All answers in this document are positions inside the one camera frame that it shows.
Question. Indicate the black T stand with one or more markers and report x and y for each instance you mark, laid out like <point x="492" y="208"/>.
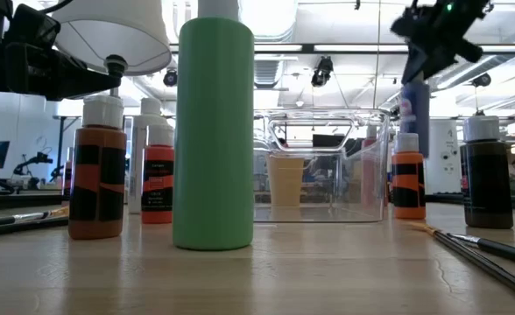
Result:
<point x="60" y="149"/>

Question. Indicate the black background robot arm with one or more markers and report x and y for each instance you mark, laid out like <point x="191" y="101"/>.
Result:
<point x="32" y="164"/>

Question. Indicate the small red-orange paint bottle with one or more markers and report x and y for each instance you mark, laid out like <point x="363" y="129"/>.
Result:
<point x="157" y="153"/>

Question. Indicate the fan brush orange bristles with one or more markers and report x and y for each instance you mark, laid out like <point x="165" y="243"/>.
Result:
<point x="424" y="227"/>

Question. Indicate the black metal table frame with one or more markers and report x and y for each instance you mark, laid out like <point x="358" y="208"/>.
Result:
<point x="21" y="201"/>

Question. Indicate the large white paint bottle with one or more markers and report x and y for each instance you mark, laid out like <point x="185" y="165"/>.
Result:
<point x="137" y="175"/>

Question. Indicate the small orange paint bottle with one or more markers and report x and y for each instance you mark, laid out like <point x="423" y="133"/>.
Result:
<point x="408" y="157"/>

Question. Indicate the large green paint bottle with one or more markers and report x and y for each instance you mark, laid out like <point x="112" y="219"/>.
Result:
<point x="213" y="131"/>

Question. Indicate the small dark brown paint bottle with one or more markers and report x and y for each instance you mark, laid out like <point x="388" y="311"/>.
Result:
<point x="487" y="184"/>

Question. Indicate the white shade table lamp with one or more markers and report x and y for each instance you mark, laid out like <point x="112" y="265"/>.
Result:
<point x="117" y="30"/>

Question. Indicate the silver ventilation duct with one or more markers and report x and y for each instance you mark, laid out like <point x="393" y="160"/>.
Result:
<point x="268" y="72"/>

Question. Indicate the long ceiling light strip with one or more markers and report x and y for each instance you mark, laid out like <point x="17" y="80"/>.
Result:
<point x="362" y="47"/>
<point x="279" y="47"/>

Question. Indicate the black ceiling spotlight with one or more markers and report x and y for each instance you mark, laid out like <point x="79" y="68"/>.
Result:
<point x="170" y="78"/>
<point x="323" y="72"/>
<point x="481" y="80"/>

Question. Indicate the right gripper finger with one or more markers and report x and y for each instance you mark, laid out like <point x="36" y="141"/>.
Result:
<point x="417" y="61"/>

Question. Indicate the white cylindrical column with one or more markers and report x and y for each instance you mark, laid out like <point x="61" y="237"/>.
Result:
<point x="443" y="175"/>

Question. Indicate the clear plastic bin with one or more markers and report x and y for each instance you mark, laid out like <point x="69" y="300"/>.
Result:
<point x="371" y="197"/>

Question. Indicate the orange plastic cup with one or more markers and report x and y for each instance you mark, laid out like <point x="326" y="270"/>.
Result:
<point x="285" y="179"/>

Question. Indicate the black brush silver ferrule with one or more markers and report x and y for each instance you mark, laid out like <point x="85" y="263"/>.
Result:
<point x="27" y="217"/>

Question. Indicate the black ceiling rail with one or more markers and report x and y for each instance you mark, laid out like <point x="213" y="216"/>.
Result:
<point x="308" y="48"/>

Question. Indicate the short brush silver ferrule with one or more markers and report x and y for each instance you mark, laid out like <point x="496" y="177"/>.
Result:
<point x="503" y="249"/>

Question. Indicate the large blue paint bottle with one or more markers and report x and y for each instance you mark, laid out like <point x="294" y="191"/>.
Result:
<point x="417" y="122"/>

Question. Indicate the thin brush tan bristles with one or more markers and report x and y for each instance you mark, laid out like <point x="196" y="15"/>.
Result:
<point x="60" y="212"/>

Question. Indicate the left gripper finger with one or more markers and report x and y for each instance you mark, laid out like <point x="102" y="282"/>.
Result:
<point x="91" y="83"/>

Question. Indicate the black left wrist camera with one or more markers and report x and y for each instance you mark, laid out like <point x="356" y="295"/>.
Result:
<point x="32" y="26"/>

